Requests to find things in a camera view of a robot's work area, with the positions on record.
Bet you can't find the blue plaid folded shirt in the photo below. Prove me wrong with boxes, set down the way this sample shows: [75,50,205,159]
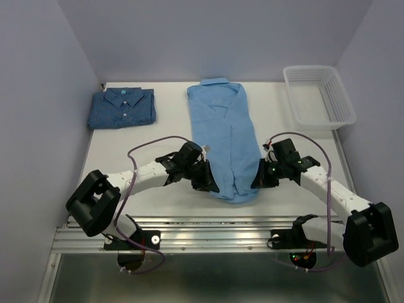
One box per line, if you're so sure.
[87,88,157,129]

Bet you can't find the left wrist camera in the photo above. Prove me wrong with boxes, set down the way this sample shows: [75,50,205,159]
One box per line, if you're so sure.
[201,145,211,158]

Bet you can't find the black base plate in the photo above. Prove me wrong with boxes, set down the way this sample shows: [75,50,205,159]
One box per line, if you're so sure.
[104,230,161,251]
[268,229,326,249]

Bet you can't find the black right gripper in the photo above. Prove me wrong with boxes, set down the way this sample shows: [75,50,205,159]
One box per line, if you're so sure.
[249,157,285,189]

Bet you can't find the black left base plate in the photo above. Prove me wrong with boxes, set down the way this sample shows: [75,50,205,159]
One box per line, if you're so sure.
[104,230,161,251]

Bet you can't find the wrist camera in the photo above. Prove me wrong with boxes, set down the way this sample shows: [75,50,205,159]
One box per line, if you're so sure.
[263,142,277,163]
[201,145,211,158]

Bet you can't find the aluminium mounting rail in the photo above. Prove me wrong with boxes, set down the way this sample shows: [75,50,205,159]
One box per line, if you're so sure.
[52,215,386,254]

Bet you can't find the light blue long sleeve shirt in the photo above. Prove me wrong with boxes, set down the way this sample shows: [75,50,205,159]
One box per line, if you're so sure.
[187,78,261,204]

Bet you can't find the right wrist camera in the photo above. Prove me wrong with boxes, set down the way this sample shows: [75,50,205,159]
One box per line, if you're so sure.
[263,142,277,163]

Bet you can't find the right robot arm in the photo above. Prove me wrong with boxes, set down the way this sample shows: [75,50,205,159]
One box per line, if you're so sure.
[251,139,399,271]

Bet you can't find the white plastic mesh basket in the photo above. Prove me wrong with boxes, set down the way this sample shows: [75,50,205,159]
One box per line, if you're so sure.
[283,65,357,131]

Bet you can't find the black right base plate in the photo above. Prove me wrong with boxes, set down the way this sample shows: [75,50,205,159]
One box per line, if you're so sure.
[268,229,326,249]

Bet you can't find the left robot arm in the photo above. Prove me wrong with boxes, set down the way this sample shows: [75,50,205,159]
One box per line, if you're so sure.
[66,141,219,251]

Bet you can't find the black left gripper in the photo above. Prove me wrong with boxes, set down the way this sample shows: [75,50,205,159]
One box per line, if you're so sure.
[182,158,218,193]

